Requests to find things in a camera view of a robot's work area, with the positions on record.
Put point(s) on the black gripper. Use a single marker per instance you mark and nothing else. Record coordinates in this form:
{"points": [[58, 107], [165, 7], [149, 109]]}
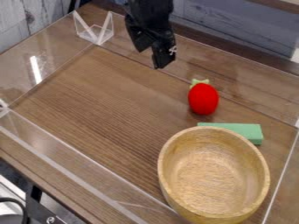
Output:
{"points": [[146, 21]]}

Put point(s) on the red plush strawberry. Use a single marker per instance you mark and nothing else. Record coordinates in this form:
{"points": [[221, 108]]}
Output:
{"points": [[202, 97]]}

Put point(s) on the green sponge block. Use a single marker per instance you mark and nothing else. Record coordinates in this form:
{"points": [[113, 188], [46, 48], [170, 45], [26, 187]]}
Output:
{"points": [[248, 130]]}

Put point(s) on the oval wooden bowl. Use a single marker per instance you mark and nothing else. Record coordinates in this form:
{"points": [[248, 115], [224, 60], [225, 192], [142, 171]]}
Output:
{"points": [[213, 175]]}

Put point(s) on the clear acrylic corner bracket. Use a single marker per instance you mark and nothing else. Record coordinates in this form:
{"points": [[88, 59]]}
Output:
{"points": [[94, 34]]}

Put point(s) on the clear acrylic enclosure wall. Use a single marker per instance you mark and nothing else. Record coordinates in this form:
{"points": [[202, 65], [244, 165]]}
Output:
{"points": [[86, 112]]}

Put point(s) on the black table clamp bracket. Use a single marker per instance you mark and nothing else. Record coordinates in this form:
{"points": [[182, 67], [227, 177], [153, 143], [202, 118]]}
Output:
{"points": [[40, 215]]}

